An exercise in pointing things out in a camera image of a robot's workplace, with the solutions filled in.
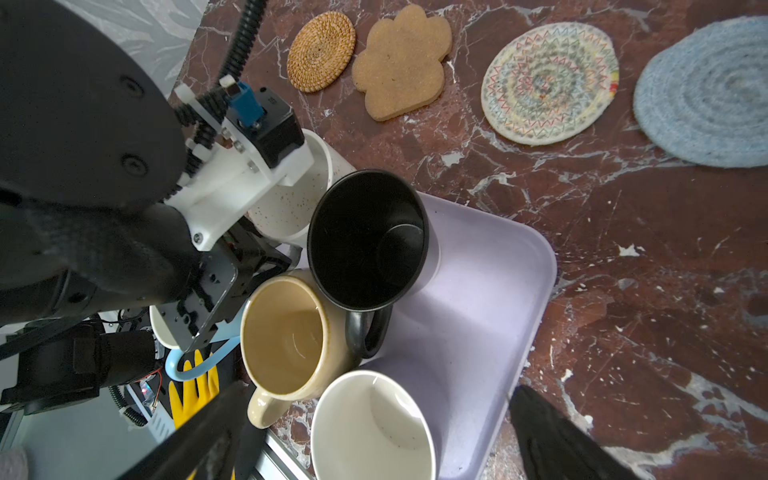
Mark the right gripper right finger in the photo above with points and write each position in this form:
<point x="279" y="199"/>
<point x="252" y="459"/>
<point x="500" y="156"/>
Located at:
<point x="552" y="447"/>

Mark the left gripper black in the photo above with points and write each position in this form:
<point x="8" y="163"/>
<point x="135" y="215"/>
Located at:
<point x="221" y="282"/>

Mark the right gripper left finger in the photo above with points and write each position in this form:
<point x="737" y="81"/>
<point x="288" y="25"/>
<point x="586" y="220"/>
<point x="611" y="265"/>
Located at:
<point x="185" y="450"/>

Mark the white speckled mug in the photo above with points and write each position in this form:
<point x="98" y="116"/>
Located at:
<point x="284" y="213"/>

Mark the black mug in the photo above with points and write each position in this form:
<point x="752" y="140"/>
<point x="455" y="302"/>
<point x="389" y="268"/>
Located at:
<point x="370" y="243"/>

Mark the round woven rattan coaster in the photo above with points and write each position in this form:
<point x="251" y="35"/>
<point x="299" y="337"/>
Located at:
<point x="321" y="51"/>

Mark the cork paw shaped coaster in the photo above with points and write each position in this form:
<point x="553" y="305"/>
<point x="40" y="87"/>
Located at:
<point x="401" y="70"/>

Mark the multicolour woven round coaster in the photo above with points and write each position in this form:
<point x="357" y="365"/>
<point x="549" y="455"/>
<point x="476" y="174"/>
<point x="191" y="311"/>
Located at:
<point x="551" y="83"/>

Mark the grey blue round coaster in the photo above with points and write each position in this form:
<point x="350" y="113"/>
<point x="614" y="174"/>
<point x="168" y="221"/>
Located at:
<point x="704" y="99"/>

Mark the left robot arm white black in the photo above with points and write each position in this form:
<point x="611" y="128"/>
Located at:
<point x="94" y="162"/>

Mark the beige ceramic mug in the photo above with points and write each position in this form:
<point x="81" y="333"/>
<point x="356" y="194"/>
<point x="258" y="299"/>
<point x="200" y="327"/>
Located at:
<point x="293" y="345"/>

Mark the lavender plastic tray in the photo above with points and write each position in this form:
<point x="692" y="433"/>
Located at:
<point x="474" y="323"/>

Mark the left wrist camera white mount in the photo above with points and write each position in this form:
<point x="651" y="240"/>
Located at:
<point x="269" y="149"/>

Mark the white mug lavender handle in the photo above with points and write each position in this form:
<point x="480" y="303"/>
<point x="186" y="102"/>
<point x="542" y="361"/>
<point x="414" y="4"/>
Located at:
<point x="381" y="421"/>

